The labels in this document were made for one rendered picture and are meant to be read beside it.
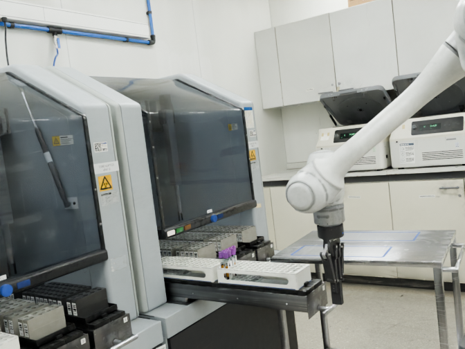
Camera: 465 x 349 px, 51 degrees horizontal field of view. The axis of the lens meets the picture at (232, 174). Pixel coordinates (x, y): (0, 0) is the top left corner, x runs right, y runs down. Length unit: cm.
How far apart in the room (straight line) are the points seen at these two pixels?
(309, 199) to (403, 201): 261
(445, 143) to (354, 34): 116
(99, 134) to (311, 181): 70
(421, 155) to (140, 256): 249
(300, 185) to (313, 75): 313
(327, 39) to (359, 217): 148
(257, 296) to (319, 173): 51
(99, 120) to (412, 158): 261
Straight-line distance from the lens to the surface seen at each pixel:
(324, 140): 395
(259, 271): 153
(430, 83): 132
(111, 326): 149
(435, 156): 368
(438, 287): 171
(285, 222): 418
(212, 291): 164
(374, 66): 408
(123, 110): 164
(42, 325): 144
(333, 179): 122
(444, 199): 369
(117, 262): 160
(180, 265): 173
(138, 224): 165
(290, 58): 437
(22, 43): 282
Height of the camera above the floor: 129
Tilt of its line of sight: 4 degrees down
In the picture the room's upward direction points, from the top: 7 degrees counter-clockwise
